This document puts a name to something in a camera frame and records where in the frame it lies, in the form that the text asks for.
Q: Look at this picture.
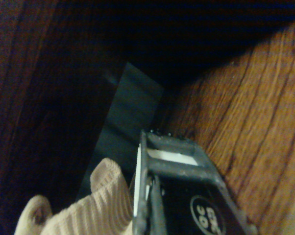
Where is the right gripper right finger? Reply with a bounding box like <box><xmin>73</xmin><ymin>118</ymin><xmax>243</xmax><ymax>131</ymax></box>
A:
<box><xmin>134</xmin><ymin>129</ymin><xmax>258</xmax><ymax>235</ymax></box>

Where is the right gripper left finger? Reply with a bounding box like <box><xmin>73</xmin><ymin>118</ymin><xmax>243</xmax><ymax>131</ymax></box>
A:
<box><xmin>133</xmin><ymin>143</ymin><xmax>143</xmax><ymax>218</ymax></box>

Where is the brown shoe rack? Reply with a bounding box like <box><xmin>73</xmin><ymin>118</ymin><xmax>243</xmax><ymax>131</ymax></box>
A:
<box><xmin>0</xmin><ymin>0</ymin><xmax>295</xmax><ymax>235</ymax></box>

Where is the beige shoe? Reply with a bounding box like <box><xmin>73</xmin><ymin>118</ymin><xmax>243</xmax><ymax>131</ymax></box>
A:
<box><xmin>14</xmin><ymin>158</ymin><xmax>136</xmax><ymax>235</ymax></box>

